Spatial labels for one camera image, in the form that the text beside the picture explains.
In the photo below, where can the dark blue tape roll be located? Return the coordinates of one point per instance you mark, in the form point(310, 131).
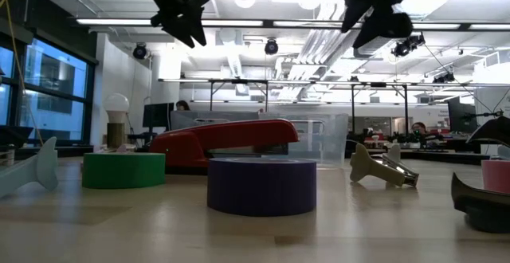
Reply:
point(261, 187)

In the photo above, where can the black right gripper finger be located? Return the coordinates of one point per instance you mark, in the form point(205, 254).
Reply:
point(388, 26)
point(352, 12)

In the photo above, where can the green tape roll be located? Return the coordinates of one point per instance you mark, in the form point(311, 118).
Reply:
point(123, 171)

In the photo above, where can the black metal rig frame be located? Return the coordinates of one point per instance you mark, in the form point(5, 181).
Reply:
point(239, 81)
point(378, 84)

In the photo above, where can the black ceiling spotlight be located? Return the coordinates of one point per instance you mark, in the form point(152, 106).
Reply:
point(444, 77)
point(140, 52)
point(406, 45)
point(271, 47)

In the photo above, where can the dark staple remover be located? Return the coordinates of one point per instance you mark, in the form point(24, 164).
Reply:
point(486, 215)

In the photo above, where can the black computer monitor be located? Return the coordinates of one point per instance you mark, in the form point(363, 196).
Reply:
point(157, 115)

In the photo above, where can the bulb lamp on wooden base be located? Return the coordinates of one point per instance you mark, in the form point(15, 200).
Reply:
point(116, 103)

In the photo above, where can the large dark-framed window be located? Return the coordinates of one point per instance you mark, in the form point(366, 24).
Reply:
point(56, 71)

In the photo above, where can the clear plastic bin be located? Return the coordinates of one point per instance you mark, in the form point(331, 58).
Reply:
point(322, 143)

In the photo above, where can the black desk object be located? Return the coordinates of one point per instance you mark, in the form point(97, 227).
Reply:
point(16, 133)

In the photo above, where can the person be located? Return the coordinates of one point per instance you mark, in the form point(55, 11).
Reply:
point(418, 127)
point(182, 105)

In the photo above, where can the pale grey staple remover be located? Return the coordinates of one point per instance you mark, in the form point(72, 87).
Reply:
point(40, 167)

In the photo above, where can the pink tape roll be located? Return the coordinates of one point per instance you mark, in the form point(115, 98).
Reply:
point(498, 175)

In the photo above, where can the small metal cup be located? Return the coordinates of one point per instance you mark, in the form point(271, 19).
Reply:
point(10, 153)

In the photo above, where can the red stapler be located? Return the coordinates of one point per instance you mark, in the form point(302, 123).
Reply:
point(191, 143)

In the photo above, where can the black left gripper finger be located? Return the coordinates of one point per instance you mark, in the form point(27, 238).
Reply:
point(196, 22)
point(175, 26)

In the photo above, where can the large black monitor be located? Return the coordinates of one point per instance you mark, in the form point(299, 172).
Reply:
point(462, 115)

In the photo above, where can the long ceiling light strip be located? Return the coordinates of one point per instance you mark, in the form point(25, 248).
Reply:
point(231, 22)
point(115, 22)
point(436, 26)

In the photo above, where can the beige staple remover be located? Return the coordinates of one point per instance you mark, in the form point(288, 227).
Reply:
point(370, 167)

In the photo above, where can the grey plastic bin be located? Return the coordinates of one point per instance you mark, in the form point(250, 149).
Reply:
point(187, 119)

